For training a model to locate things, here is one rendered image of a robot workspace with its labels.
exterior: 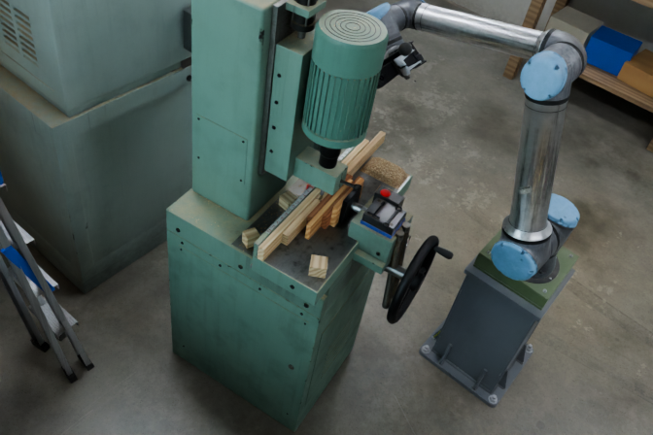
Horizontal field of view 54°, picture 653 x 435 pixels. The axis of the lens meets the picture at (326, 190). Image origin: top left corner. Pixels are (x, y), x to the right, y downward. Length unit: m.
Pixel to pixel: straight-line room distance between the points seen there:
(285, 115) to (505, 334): 1.24
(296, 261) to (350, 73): 0.55
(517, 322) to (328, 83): 1.24
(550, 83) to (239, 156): 0.86
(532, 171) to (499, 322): 0.73
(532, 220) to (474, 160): 1.76
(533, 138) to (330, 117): 0.59
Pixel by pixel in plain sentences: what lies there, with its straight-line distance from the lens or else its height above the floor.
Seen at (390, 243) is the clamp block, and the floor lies 0.96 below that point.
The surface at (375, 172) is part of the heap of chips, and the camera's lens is 2.05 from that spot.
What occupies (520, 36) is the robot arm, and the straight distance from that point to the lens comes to 1.98.
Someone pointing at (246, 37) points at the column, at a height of 1.43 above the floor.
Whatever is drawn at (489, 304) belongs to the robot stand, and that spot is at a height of 0.45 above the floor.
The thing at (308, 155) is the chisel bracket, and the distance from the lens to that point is 1.83.
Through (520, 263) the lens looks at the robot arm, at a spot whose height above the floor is 0.83.
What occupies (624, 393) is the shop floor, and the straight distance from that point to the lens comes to 3.05.
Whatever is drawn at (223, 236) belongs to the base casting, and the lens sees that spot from 1.95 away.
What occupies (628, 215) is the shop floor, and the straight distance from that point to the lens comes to 3.86.
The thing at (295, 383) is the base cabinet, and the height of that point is 0.32.
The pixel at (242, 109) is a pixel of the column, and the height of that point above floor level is 1.21.
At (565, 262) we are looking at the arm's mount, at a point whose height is 0.61.
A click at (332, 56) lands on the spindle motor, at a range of 1.51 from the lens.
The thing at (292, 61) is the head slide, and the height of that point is 1.39.
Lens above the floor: 2.25
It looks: 43 degrees down
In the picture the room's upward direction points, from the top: 11 degrees clockwise
